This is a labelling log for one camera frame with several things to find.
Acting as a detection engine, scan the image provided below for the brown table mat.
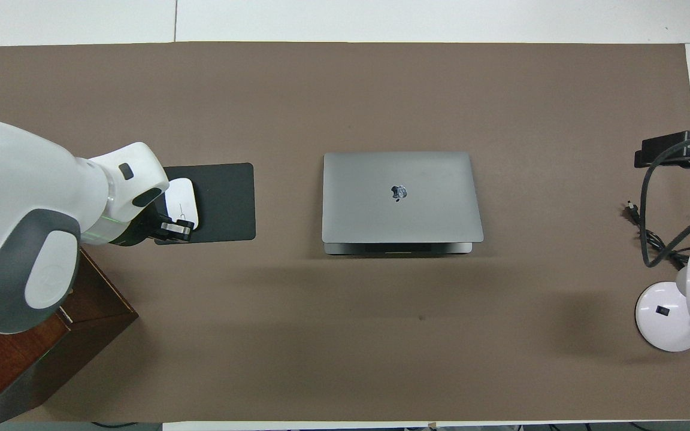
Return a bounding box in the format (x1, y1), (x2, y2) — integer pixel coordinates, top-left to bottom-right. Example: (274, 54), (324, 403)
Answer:
(0, 41), (690, 423)

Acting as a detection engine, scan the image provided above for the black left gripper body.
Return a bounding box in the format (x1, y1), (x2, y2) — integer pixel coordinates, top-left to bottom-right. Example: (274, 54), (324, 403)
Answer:
(108, 207), (169, 247)

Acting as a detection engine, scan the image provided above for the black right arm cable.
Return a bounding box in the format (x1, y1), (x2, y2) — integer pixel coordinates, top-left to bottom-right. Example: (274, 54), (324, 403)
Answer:
(638, 133), (690, 268)

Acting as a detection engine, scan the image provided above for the black lamp power cable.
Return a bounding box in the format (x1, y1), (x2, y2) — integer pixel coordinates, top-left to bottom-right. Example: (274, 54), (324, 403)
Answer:
(624, 201), (690, 270)

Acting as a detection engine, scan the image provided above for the silver grey laptop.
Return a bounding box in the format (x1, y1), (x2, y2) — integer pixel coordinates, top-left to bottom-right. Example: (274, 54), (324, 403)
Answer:
(322, 151), (485, 256)

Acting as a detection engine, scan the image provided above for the white desk lamp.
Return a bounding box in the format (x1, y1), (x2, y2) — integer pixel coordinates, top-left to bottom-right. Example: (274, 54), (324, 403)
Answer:
(635, 247), (690, 353)

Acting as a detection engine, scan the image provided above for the black mouse pad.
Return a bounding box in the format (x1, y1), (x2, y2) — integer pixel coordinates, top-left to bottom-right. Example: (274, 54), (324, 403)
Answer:
(153, 162), (257, 245)

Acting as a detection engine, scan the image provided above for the white computer mouse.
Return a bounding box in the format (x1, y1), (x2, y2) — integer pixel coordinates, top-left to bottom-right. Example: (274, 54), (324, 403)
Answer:
(165, 178), (199, 231)

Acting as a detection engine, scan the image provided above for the dark brown wooden box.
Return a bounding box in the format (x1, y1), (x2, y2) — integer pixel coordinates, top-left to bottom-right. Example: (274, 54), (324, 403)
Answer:
(0, 245), (139, 430)

